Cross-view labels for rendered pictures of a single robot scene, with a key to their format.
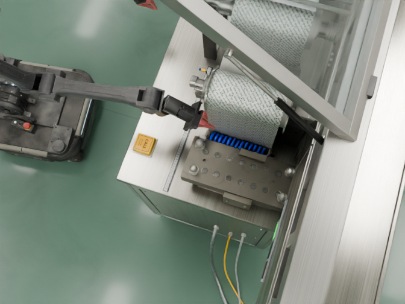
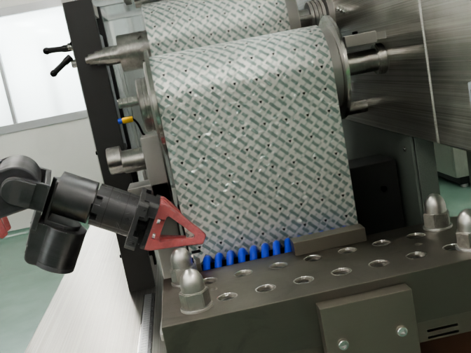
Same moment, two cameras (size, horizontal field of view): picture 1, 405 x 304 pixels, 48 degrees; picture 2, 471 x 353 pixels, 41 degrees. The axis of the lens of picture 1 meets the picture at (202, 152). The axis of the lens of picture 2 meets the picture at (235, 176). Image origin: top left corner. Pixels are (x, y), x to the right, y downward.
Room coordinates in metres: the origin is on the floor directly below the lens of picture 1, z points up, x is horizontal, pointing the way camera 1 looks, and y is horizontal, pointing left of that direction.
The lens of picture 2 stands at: (-0.21, 0.33, 1.29)
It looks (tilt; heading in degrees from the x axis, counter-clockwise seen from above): 10 degrees down; 328
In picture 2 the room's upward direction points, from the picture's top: 11 degrees counter-clockwise
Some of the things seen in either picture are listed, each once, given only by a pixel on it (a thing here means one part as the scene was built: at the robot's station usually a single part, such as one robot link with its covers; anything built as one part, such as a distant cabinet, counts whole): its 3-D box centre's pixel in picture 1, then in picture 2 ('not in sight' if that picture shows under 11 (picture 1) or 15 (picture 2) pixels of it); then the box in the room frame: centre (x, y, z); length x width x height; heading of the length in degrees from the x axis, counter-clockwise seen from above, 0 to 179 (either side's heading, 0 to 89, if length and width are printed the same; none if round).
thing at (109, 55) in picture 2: not in sight; (102, 57); (0.86, -0.10, 1.33); 0.06 x 0.03 x 0.03; 63
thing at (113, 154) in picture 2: (193, 81); (115, 160); (0.67, -0.01, 1.18); 0.04 x 0.02 x 0.04; 153
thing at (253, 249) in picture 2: (238, 143); (280, 252); (0.47, -0.13, 1.03); 0.21 x 0.04 x 0.03; 63
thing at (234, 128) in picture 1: (240, 131); (265, 193); (0.49, -0.14, 1.10); 0.23 x 0.01 x 0.18; 63
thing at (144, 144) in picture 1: (144, 144); not in sight; (0.57, 0.22, 0.91); 0.07 x 0.07 x 0.02; 63
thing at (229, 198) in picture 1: (237, 201); (371, 344); (0.28, -0.09, 0.96); 0.10 x 0.03 x 0.11; 63
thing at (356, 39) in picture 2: (305, 110); (359, 38); (0.46, -0.33, 1.28); 0.06 x 0.05 x 0.02; 63
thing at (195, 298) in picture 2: (193, 169); (193, 288); (0.40, 0.04, 1.05); 0.04 x 0.04 x 0.04
